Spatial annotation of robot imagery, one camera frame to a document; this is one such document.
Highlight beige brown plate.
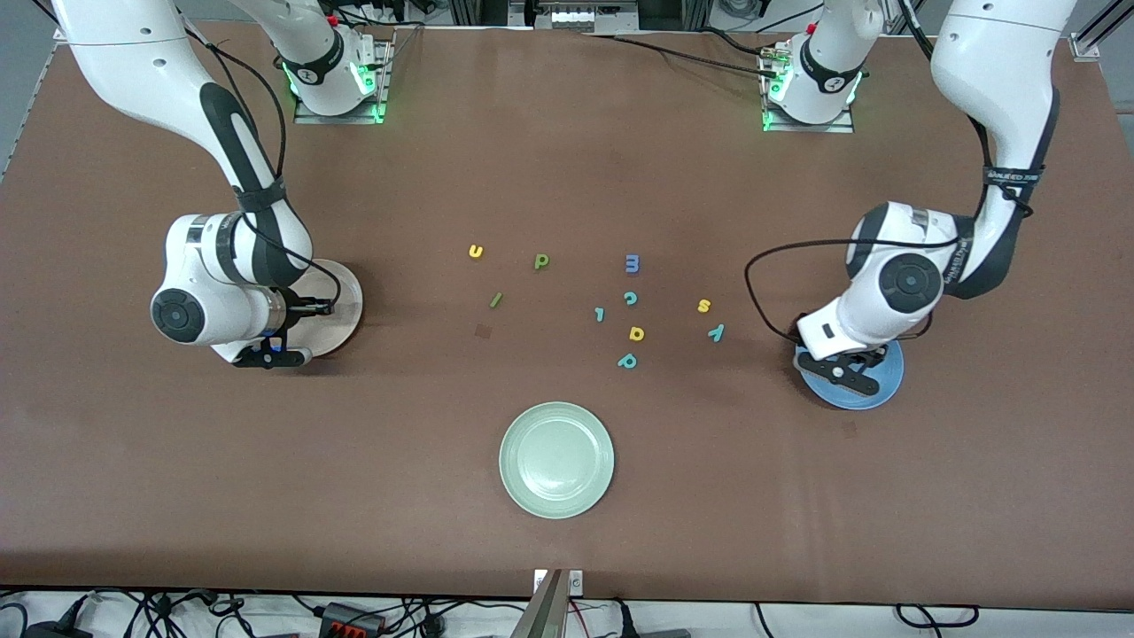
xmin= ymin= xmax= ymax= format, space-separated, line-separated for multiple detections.
xmin=282 ymin=259 xmax=364 ymax=359

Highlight blue plate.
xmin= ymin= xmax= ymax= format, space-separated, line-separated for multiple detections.
xmin=795 ymin=337 xmax=905 ymax=411

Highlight pale green plate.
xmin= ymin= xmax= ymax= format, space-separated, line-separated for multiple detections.
xmin=499 ymin=401 xmax=615 ymax=520

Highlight black power strip red switches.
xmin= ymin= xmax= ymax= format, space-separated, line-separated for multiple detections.
xmin=321 ymin=601 xmax=388 ymax=635

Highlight grey control box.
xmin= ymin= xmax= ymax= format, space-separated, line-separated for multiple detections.
xmin=508 ymin=0 xmax=641 ymax=33

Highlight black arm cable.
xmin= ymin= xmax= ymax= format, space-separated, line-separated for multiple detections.
xmin=744 ymin=0 xmax=1036 ymax=346
xmin=173 ymin=4 xmax=345 ymax=315

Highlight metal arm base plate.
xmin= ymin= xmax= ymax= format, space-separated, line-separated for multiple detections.
xmin=292 ymin=35 xmax=395 ymax=126
xmin=762 ymin=106 xmax=857 ymax=135

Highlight black floor cable loop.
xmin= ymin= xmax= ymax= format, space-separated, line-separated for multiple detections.
xmin=893 ymin=603 xmax=981 ymax=629

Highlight black floor cable bundle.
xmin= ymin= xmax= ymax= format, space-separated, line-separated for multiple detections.
xmin=390 ymin=598 xmax=532 ymax=638

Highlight thick black table cable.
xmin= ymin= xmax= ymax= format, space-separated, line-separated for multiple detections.
xmin=586 ymin=32 xmax=781 ymax=79

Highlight metal camera stand bracket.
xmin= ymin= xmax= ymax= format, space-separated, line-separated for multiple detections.
xmin=509 ymin=570 xmax=569 ymax=638

